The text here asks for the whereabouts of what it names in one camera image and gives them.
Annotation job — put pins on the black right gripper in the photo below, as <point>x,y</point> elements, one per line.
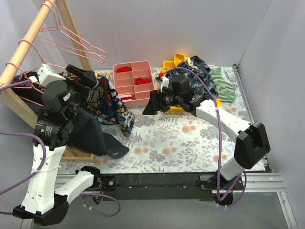
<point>158,100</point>

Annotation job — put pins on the red cloth in organizer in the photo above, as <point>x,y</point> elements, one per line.
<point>124,69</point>
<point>140,81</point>

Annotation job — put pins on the black shark print shorts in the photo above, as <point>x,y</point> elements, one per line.
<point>200,68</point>

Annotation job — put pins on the pink wire hanger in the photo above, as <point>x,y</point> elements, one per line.
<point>65,25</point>
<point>41,53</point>

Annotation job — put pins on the dark navy shorts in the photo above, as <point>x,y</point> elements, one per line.
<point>77,129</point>

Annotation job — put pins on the pink wire hanger on rail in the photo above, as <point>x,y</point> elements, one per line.
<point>65,25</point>

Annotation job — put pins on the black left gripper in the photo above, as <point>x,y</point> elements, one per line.
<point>77,73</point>

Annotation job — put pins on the pink hanger holding navy shorts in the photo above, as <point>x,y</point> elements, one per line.
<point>21,78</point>

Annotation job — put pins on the colourful comic print shorts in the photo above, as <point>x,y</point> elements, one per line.
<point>103,103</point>

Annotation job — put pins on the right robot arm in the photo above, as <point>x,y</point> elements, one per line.
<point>251,141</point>

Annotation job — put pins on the yellow plastic tray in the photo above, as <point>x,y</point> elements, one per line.
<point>168,65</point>

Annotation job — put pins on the pink divided plastic organizer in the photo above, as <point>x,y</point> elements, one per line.
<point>124,83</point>

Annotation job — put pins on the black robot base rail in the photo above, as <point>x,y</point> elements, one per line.
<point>156,186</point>

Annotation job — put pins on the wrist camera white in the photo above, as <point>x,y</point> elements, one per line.
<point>45,75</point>
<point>162,80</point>

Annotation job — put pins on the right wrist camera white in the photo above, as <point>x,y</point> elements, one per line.
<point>162,80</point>

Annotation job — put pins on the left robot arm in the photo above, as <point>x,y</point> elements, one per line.
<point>43,203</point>

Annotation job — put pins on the green white striped cloth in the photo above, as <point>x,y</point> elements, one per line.
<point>224,86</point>

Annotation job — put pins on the yellow cloth behind tray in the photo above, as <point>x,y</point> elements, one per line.
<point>178,58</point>

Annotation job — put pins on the red white striped sock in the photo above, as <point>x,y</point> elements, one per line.
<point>126,97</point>

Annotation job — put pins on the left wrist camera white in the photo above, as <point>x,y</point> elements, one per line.
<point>45,75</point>

